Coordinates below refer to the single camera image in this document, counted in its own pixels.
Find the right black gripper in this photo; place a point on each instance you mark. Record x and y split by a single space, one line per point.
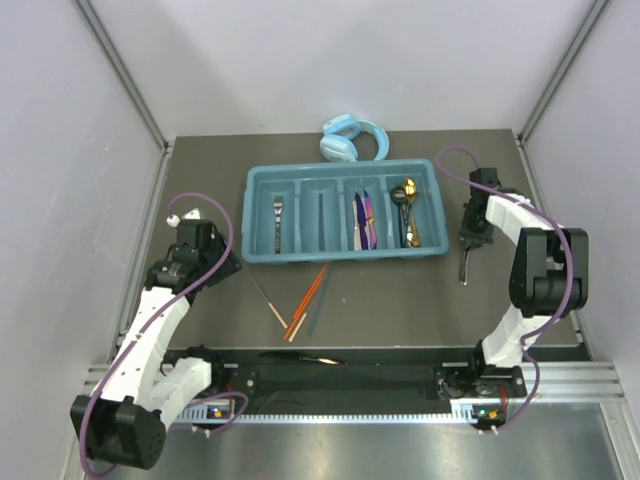
469 239

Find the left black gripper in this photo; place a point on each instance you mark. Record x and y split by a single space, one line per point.
231 266

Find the gold spoon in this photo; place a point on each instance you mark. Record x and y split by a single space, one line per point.
411 192

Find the blue plastic cutlery tray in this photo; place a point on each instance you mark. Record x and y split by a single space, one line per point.
300 186

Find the iridescent knife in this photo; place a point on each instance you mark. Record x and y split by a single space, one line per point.
370 214

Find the dark blue utensil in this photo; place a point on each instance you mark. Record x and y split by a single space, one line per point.
367 242

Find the silver grey knife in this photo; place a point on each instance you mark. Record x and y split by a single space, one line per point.
294 356

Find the light blue headphones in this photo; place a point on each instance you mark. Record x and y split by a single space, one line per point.
337 142

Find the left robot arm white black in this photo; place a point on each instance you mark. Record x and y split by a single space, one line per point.
126 418

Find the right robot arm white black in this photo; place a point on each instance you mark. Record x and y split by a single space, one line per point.
548 279

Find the patterned fork in tray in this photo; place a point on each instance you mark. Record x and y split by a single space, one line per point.
278 206

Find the orange chopstick long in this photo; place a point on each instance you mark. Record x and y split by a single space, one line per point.
310 293

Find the orange chopstick lower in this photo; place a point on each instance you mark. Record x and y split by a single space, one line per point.
295 322

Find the pink knife in tray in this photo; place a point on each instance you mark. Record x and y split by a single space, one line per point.
357 232

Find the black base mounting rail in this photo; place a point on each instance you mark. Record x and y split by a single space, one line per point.
394 380

